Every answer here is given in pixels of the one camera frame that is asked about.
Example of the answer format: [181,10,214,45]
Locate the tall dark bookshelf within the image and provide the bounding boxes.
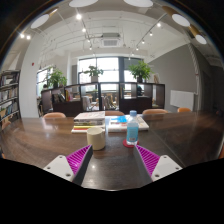
[0,69,22,126]

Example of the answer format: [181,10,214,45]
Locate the round ceiling light panels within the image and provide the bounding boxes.
[30,0,208,46]

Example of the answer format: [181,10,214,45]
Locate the spiky green potted plant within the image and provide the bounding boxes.
[128,60,153,83]

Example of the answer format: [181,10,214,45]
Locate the ceiling air conditioner unit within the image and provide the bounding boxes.
[99,32,122,48]

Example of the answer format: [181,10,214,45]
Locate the red-edged white book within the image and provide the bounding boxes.
[70,127,106,134]

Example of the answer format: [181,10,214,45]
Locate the yellow-edged book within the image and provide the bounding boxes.
[73,124,105,131]

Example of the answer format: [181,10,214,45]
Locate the small-leaved potted plant white pot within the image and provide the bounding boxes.
[83,65,104,83]

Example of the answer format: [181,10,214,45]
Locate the track spotlights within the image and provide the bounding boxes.
[18,12,163,56]

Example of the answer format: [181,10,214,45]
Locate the small blue book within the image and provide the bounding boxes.
[111,115,129,125]

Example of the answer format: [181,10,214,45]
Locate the bushy green potted plant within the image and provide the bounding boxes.
[46,67,68,89]

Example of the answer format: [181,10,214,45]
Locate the dark striped book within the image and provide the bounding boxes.
[73,119,106,127]

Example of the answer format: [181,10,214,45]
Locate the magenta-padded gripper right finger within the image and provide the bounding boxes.
[133,144,183,188]

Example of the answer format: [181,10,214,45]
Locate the white wall radiator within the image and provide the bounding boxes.
[169,89,195,112]

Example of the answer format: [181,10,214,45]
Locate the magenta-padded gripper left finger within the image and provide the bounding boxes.
[43,144,94,187]

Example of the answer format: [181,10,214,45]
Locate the low dark shelf unit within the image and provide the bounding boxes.
[40,81,166,116]

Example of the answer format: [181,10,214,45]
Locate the cream ceramic cup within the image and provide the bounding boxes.
[86,126,106,151]

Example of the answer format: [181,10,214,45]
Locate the orange chairs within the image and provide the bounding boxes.
[1,107,192,131]

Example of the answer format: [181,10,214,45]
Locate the clear blue-capped water bottle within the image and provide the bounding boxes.
[125,110,140,146]

